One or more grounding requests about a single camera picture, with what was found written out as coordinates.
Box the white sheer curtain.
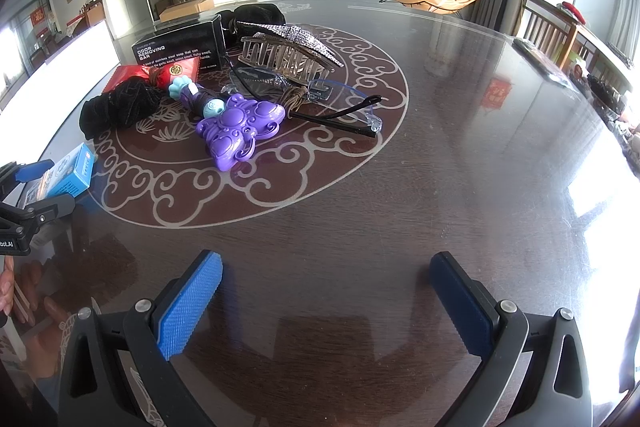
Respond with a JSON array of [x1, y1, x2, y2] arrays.
[[607, 0, 640, 58]]

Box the small wooden side cabinet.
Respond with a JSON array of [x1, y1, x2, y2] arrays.
[[82, 0, 106, 28]]

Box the blue and white medicine box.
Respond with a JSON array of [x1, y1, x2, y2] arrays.
[[27, 143, 97, 200]]

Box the large rhinestone hair claw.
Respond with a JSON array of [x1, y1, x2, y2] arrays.
[[235, 21, 345, 88]]

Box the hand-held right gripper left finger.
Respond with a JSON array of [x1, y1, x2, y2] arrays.
[[57, 249, 224, 427]]

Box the cardboard box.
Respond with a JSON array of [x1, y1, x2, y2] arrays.
[[159, 0, 215, 22]]

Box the wooden chair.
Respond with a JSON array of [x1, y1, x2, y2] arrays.
[[520, 0, 583, 68]]

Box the dark bag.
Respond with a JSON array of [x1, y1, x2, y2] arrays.
[[587, 77, 626, 112]]

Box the black-armed glasses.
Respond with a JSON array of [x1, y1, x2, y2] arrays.
[[222, 52, 383, 138]]

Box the black furry pouch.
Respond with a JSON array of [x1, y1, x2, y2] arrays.
[[232, 3, 287, 32]]

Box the dark wooden desktop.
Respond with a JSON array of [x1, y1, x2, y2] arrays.
[[0, 0, 640, 427]]

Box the black printed box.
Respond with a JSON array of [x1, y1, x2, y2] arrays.
[[131, 18, 227, 72]]

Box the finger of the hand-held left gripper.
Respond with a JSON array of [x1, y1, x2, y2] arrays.
[[0, 193, 76, 228], [0, 159, 56, 188]]

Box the red sachet packet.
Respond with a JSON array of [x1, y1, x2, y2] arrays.
[[105, 57, 201, 94]]

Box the black velvet scrunchie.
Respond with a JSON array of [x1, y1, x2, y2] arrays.
[[79, 78, 162, 140]]

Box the purple butterfly toy wand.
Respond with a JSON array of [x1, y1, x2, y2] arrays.
[[167, 76, 287, 170]]

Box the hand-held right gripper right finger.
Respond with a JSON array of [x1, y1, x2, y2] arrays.
[[430, 250, 594, 427]]

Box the person's left hand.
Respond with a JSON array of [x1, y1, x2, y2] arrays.
[[0, 255, 15, 315]]

